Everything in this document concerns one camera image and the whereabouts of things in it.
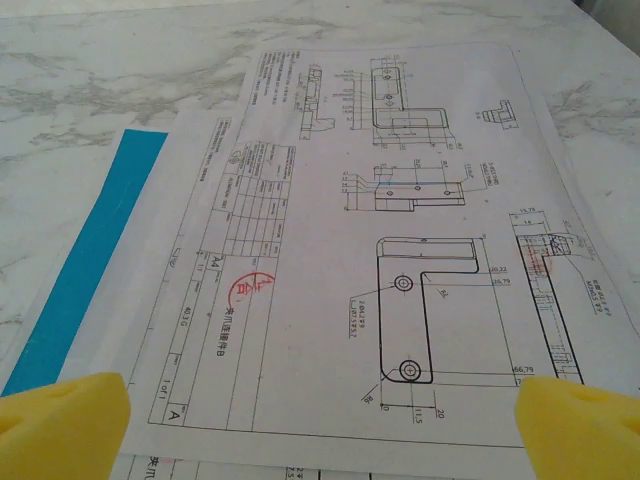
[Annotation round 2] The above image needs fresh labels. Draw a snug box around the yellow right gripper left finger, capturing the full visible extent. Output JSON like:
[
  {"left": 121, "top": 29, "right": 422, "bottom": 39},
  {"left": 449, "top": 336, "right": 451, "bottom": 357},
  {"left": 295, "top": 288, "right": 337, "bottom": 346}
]
[{"left": 0, "top": 371, "right": 133, "bottom": 480}]

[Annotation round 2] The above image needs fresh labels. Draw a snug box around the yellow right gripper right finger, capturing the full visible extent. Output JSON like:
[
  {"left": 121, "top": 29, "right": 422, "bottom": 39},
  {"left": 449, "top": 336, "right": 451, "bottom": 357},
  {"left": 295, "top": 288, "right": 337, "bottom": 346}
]
[{"left": 514, "top": 375, "right": 640, "bottom": 480}]

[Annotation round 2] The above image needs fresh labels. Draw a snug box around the teal plastic folder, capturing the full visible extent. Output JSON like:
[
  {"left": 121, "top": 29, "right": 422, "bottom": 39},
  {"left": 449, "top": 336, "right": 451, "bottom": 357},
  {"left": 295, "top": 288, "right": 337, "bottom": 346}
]
[{"left": 0, "top": 128, "right": 170, "bottom": 399}]

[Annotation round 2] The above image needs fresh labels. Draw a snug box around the drawing sheet with red stamp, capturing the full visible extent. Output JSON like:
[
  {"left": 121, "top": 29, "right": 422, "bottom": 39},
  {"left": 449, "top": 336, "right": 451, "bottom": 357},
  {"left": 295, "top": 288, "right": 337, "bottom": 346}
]
[{"left": 118, "top": 107, "right": 531, "bottom": 459}]

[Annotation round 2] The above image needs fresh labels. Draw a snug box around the drawing sheet with text notes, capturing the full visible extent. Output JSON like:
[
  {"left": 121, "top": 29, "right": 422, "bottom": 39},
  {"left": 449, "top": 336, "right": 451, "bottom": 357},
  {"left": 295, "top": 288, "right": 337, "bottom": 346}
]
[{"left": 233, "top": 42, "right": 640, "bottom": 401}]

